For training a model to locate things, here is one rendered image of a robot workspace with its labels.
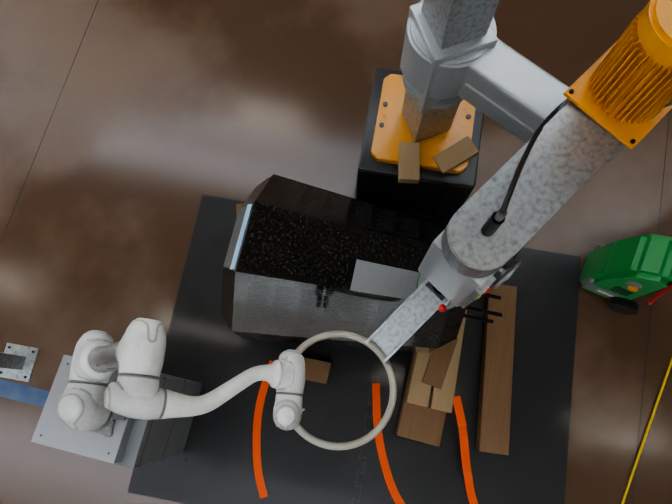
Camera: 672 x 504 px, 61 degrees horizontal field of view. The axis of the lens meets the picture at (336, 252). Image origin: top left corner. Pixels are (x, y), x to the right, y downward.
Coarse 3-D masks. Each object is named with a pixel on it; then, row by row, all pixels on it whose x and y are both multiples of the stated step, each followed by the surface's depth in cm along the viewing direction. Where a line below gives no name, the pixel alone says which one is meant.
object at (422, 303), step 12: (420, 288) 239; (408, 300) 239; (420, 300) 243; (432, 300) 242; (444, 300) 236; (396, 312) 240; (408, 312) 243; (420, 312) 242; (432, 312) 237; (384, 324) 241; (396, 324) 244; (408, 324) 243; (420, 324) 238; (372, 336) 242; (384, 336) 245; (396, 336) 244; (408, 336) 238; (384, 348) 244; (396, 348) 239; (384, 360) 240
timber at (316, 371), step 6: (306, 360) 323; (312, 360) 323; (318, 360) 323; (306, 366) 322; (312, 366) 322; (318, 366) 322; (324, 366) 322; (330, 366) 326; (306, 372) 321; (312, 372) 321; (318, 372) 321; (324, 372) 321; (306, 378) 321; (312, 378) 321; (318, 378) 321; (324, 378) 320
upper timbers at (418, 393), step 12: (456, 348) 315; (420, 360) 313; (456, 360) 313; (420, 372) 311; (456, 372) 311; (420, 384) 310; (444, 384) 310; (408, 396) 308; (420, 396) 308; (432, 396) 308; (444, 396) 308; (432, 408) 306; (444, 408) 306
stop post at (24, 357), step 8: (8, 344) 340; (16, 344) 340; (0, 352) 322; (8, 352) 339; (16, 352) 339; (24, 352) 339; (32, 352) 338; (0, 360) 314; (8, 360) 322; (16, 360) 329; (24, 360) 337; (32, 360) 338; (0, 368) 337; (8, 368) 323; (16, 368) 331; (24, 368) 336; (32, 368) 336; (0, 376) 335; (8, 376) 335; (16, 376) 335; (24, 376) 334
